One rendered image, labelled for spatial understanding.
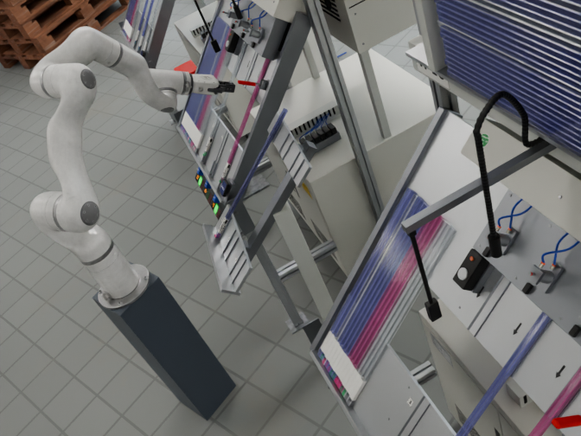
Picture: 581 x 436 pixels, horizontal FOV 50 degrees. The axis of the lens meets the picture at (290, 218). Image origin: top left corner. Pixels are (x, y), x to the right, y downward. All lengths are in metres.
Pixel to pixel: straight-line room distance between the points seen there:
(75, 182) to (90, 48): 0.41
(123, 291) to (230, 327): 0.83
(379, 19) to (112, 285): 1.24
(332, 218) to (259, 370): 0.70
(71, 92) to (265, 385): 1.37
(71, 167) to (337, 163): 0.98
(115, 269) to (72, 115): 0.50
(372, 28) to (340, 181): 0.58
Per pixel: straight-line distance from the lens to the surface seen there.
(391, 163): 2.46
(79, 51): 2.02
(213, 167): 2.40
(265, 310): 2.81
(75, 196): 1.90
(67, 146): 1.94
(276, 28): 2.07
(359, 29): 2.16
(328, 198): 2.39
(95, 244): 2.01
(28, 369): 3.35
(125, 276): 2.10
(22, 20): 6.31
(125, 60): 2.13
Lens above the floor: 2.03
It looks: 40 degrees down
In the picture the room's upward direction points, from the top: 25 degrees counter-clockwise
